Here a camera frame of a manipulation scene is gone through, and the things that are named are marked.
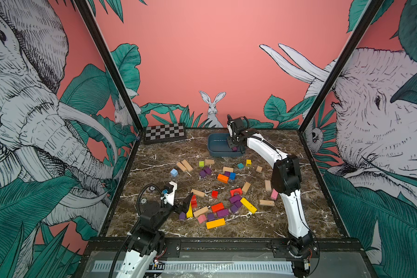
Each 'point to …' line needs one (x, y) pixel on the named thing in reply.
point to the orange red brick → (218, 207)
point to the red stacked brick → (194, 203)
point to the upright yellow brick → (189, 214)
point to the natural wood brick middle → (197, 192)
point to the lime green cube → (201, 164)
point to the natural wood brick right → (267, 202)
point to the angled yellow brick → (248, 205)
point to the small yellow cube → (249, 161)
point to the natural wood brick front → (200, 211)
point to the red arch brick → (239, 190)
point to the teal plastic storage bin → (218, 146)
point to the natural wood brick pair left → (184, 165)
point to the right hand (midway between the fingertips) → (230, 137)
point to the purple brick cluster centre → (236, 202)
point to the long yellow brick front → (215, 223)
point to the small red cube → (214, 194)
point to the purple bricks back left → (203, 173)
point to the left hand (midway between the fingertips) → (185, 188)
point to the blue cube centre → (232, 175)
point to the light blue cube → (174, 172)
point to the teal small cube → (241, 165)
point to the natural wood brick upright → (245, 187)
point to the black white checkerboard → (165, 132)
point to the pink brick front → (201, 218)
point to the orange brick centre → (222, 178)
